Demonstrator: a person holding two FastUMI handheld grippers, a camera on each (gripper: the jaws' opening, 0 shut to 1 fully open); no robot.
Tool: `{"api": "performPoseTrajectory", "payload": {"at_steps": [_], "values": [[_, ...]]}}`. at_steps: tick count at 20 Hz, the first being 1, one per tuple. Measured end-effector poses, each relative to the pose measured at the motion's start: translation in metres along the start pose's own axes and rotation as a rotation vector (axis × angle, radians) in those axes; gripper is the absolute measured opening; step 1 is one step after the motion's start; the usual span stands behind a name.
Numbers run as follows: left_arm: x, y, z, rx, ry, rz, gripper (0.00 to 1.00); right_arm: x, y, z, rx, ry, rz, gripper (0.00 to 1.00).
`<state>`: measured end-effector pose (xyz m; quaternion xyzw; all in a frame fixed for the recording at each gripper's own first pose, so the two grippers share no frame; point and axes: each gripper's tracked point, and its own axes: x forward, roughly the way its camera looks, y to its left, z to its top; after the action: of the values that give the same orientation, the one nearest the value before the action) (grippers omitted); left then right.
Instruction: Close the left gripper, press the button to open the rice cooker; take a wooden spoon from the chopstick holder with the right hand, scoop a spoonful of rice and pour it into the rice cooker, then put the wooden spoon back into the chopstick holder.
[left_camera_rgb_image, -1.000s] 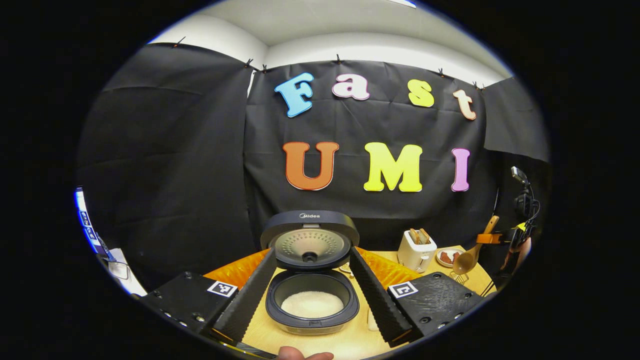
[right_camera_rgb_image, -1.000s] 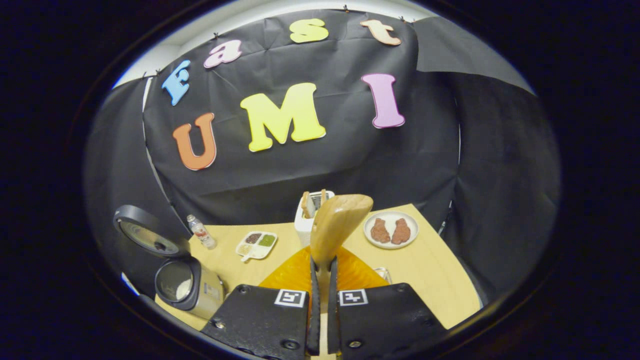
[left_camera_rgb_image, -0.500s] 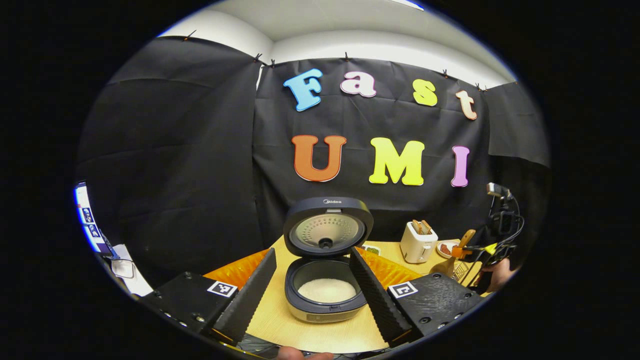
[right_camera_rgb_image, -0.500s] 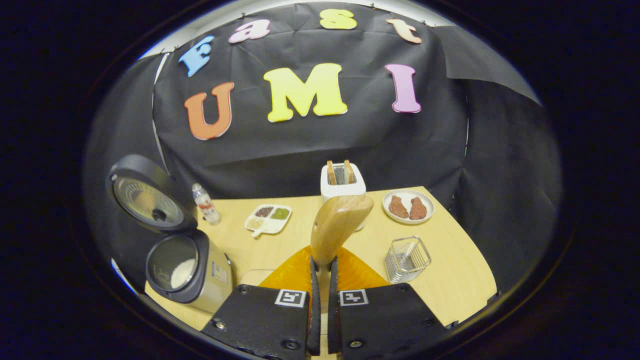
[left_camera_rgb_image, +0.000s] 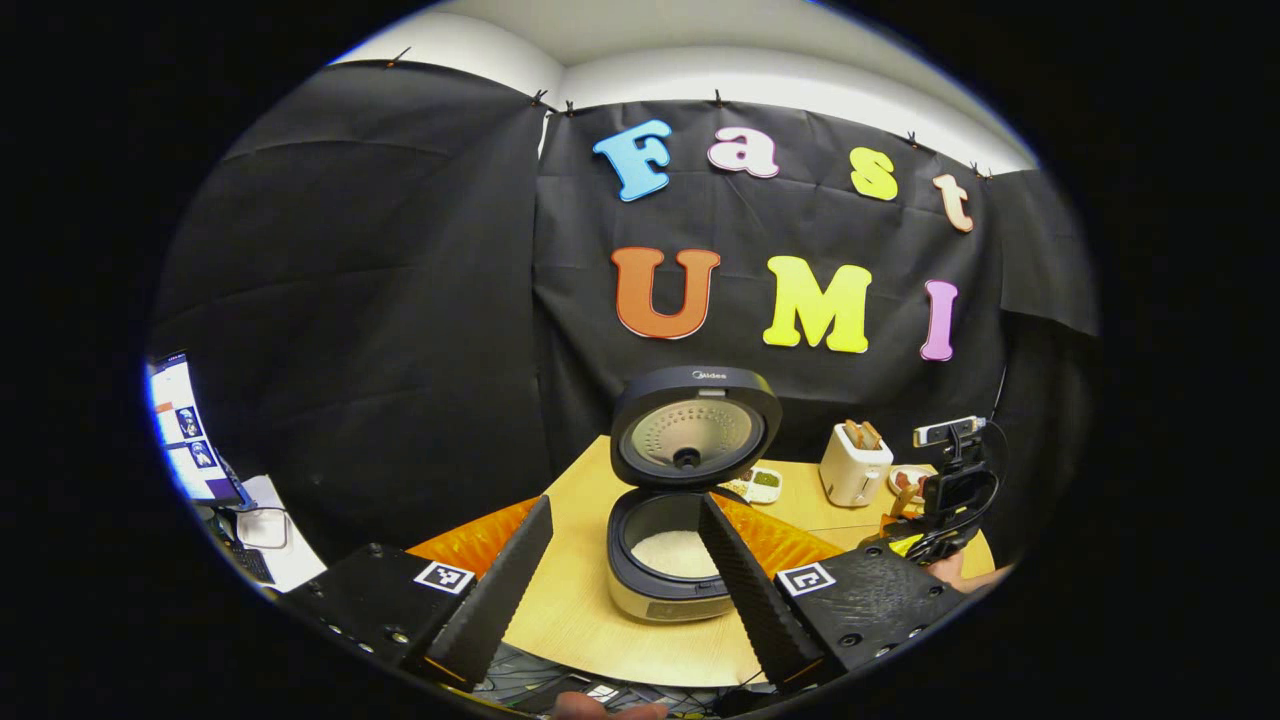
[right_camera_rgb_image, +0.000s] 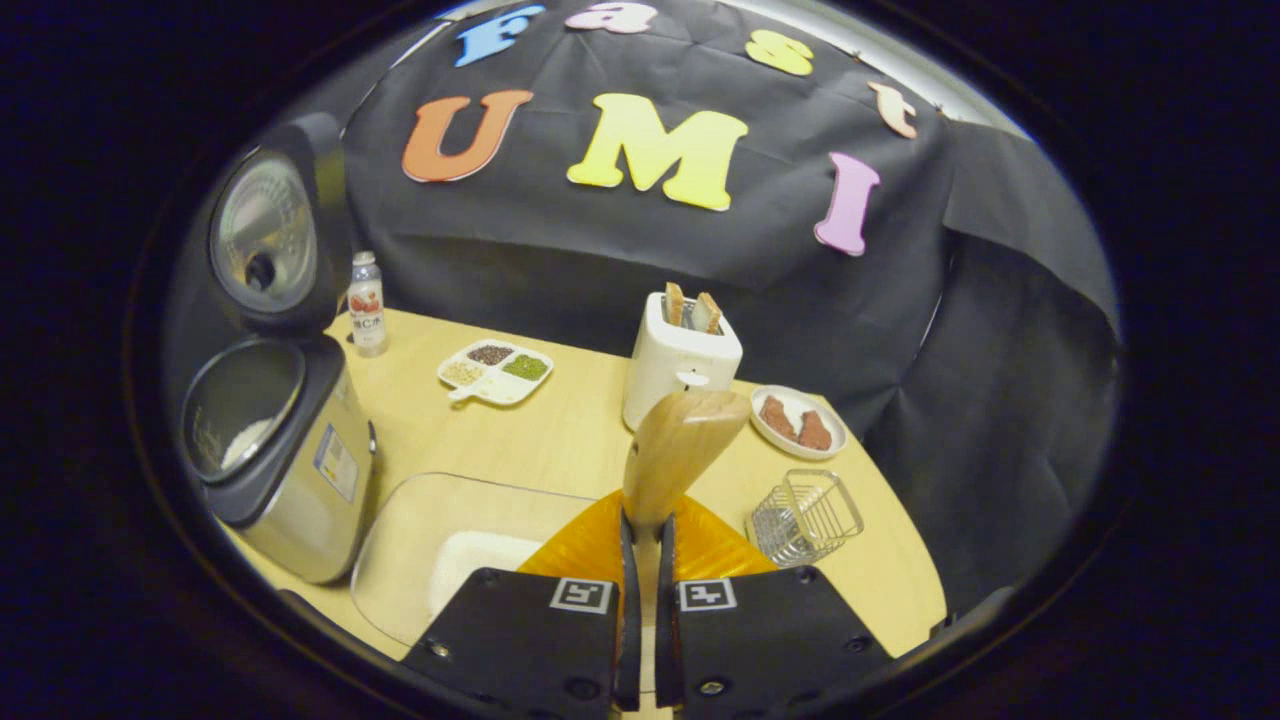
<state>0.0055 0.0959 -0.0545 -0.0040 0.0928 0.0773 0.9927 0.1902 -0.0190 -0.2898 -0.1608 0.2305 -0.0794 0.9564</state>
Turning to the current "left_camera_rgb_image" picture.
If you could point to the clear plastic box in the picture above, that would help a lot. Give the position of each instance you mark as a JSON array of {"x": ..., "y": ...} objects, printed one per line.
[{"x": 262, "y": 528}]

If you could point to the white divided condiment tray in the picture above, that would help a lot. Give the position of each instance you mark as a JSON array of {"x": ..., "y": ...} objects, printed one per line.
[{"x": 755, "y": 485}]

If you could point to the white paper sheet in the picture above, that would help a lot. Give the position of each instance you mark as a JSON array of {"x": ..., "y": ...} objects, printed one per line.
[{"x": 295, "y": 560}]

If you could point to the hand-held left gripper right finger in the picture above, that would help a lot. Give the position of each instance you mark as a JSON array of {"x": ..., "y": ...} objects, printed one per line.
[{"x": 760, "y": 610}]

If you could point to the black keyboard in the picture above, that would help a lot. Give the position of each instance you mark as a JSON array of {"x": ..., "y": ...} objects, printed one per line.
[{"x": 252, "y": 565}]

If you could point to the computer monitor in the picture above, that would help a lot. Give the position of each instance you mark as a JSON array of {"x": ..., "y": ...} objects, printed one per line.
[{"x": 190, "y": 430}]

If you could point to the black backdrop cloth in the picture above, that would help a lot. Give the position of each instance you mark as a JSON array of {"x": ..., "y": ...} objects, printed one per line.
[{"x": 400, "y": 300}]

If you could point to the toast slice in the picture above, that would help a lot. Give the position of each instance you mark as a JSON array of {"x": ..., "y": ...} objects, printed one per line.
[
  {"x": 871, "y": 435},
  {"x": 852, "y": 434}
]

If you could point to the dark grey rice cooker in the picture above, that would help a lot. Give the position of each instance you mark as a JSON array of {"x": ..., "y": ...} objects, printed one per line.
[{"x": 690, "y": 440}]

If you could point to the white round plate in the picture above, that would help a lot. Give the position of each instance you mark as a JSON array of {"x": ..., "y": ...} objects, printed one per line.
[{"x": 903, "y": 492}]

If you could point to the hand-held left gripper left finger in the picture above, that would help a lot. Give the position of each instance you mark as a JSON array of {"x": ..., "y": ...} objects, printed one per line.
[{"x": 500, "y": 600}]

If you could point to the white toaster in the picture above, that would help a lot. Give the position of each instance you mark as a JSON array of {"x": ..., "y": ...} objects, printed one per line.
[{"x": 852, "y": 475}]

